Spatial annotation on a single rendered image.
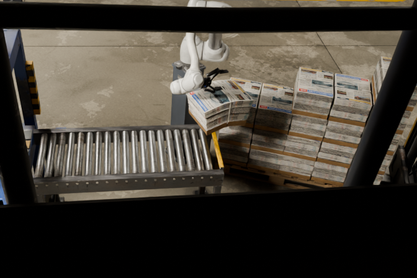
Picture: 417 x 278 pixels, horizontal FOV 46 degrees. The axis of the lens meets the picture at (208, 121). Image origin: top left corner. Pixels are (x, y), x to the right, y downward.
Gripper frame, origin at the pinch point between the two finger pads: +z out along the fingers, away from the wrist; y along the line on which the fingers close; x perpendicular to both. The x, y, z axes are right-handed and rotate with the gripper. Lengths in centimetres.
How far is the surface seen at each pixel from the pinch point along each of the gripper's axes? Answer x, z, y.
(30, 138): -46, -125, 61
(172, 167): 22, -44, 53
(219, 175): 41, -16, 51
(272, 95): -20, 68, 42
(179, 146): 4, -30, 52
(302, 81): -2, 79, 18
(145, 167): 14, -61, 54
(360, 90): 25, 117, 14
